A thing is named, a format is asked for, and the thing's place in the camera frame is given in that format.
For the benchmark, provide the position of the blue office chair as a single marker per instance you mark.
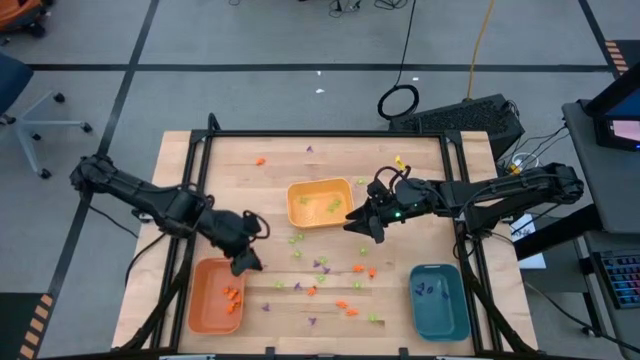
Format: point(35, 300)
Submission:
point(12, 80)

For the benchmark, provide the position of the grey desk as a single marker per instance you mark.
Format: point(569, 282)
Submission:
point(605, 185)

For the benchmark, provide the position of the white metal bracket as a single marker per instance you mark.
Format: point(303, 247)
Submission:
point(142, 217)

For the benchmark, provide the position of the orange plastic bin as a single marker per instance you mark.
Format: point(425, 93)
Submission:
point(210, 315)

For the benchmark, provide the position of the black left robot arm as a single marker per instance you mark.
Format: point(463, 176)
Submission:
point(130, 192)

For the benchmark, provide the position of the white paper label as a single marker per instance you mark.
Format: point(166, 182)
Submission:
point(527, 240)

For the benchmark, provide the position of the backlit keyboard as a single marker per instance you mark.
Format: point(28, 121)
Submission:
point(622, 277)

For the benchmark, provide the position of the yellow plastic bin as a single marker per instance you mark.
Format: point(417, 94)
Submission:
point(320, 217)

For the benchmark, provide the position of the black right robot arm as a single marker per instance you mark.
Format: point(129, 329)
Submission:
point(500, 192)

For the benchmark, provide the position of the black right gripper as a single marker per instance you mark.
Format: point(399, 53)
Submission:
point(400, 197)

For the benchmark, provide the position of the teal plastic bin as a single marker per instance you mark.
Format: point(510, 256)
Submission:
point(440, 320)

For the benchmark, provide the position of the black desk leg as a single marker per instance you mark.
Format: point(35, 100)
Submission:
point(555, 232)

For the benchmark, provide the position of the orange chair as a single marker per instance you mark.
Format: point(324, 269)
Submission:
point(20, 12)

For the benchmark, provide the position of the black orange striped floor mat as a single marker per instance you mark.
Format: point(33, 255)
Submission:
point(620, 55)
point(30, 325)

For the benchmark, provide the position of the grey keyboard shelf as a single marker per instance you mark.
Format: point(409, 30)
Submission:
point(600, 325)

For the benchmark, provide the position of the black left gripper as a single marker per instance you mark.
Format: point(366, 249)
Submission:
point(227, 231)

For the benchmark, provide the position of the black monitor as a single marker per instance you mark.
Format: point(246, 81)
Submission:
point(617, 115)

